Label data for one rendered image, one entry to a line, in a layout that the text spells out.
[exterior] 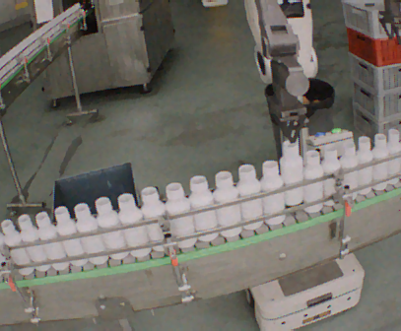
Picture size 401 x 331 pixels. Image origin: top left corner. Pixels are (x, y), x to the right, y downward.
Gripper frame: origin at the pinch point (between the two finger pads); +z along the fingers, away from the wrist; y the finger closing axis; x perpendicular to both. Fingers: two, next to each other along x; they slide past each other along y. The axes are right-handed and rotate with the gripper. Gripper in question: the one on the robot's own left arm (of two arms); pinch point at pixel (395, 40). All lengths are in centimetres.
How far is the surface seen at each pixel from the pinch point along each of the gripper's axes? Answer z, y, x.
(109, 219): 27, -16, 93
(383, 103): 103, 159, -92
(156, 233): 33, -17, 83
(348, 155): 25.3, -16.6, 30.8
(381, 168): 32.1, -17.8, 19.1
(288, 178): 27, -16, 49
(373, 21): 37, 157, -88
